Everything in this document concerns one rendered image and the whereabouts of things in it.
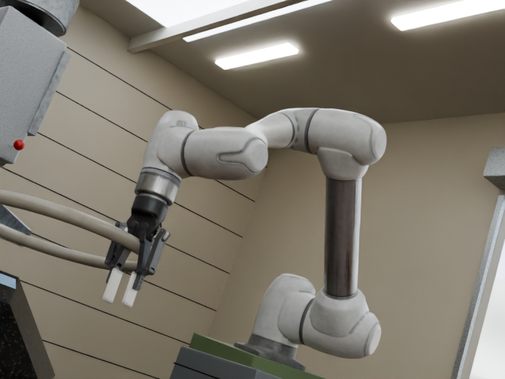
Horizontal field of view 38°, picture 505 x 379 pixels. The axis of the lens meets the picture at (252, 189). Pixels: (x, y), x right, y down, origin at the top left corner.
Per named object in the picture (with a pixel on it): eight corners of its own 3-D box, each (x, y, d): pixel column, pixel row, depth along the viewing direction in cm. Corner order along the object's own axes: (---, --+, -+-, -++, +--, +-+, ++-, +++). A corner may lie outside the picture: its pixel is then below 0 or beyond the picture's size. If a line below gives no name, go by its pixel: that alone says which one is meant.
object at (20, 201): (-93, 198, 166) (-88, 186, 167) (75, 269, 199) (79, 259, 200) (19, 194, 133) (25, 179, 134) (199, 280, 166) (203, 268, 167)
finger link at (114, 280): (115, 268, 154) (113, 268, 154) (104, 299, 152) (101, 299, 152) (123, 272, 156) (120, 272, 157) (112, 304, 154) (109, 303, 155)
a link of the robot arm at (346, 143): (323, 331, 238) (386, 351, 226) (298, 356, 225) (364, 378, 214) (328, 101, 210) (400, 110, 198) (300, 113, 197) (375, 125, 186)
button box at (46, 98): (15, 131, 224) (51, 52, 232) (22, 136, 226) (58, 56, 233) (28, 132, 219) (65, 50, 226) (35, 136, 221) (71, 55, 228)
